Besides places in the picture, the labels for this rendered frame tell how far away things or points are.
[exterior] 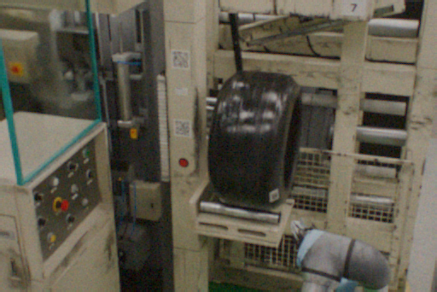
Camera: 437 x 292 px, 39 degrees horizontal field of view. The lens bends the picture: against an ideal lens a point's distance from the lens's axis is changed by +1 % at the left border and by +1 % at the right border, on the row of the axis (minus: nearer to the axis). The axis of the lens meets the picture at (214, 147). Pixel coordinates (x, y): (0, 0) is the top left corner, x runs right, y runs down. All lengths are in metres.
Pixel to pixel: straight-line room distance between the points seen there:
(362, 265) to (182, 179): 1.09
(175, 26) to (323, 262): 1.09
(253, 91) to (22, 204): 0.91
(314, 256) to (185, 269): 1.19
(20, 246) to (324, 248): 1.03
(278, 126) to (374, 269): 0.72
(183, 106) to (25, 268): 0.85
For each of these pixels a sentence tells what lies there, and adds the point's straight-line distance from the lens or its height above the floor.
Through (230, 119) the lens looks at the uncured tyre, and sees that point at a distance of 2.25.
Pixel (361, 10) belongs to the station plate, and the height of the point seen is 1.68.
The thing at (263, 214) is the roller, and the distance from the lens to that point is 2.48.
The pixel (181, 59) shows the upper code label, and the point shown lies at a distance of 2.38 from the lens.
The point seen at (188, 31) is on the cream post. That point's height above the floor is 1.62.
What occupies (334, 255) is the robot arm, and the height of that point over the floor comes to 1.22.
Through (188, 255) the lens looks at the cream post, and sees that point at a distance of 2.80.
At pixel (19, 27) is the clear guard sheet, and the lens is 1.96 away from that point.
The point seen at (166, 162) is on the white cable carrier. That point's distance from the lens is 2.60.
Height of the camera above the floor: 2.23
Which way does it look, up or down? 26 degrees down
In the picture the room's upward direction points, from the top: straight up
